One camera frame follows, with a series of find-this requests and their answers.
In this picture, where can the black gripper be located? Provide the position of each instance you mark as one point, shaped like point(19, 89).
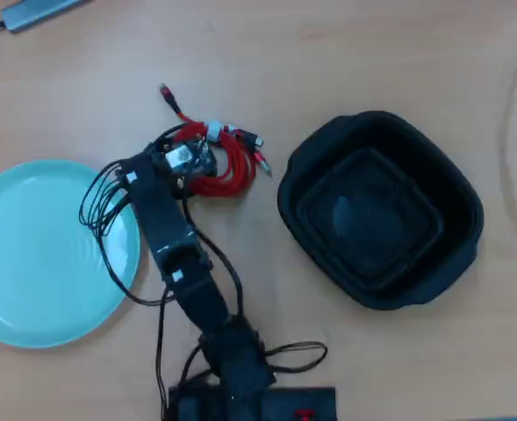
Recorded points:
point(180, 185)

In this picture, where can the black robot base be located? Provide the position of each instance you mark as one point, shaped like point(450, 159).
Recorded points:
point(284, 403)

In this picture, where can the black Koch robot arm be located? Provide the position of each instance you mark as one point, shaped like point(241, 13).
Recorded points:
point(161, 215)

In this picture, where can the black square bowl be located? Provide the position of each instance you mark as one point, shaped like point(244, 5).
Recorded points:
point(372, 219)

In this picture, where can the light green round plate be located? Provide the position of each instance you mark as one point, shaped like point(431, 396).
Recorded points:
point(30, 245)

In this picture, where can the grey USB hub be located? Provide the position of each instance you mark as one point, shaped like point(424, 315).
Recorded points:
point(38, 13)

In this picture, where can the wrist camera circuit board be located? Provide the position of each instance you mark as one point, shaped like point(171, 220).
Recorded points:
point(188, 159)

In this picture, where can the red base switch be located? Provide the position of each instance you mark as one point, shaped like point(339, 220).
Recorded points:
point(304, 415)

